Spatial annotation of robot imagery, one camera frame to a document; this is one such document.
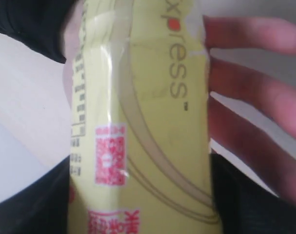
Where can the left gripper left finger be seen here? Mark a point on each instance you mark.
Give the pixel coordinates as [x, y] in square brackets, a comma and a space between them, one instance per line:
[41, 208]

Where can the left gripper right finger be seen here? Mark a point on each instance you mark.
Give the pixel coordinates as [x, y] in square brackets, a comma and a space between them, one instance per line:
[244, 206]

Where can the yellow tea bottle red cap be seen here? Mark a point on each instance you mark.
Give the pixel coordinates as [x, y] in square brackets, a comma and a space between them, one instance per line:
[140, 154]

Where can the black sleeved forearm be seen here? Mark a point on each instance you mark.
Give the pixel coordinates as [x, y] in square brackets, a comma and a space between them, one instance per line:
[49, 27]

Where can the person's open bare hand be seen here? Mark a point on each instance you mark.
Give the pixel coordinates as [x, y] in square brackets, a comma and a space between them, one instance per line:
[276, 100]

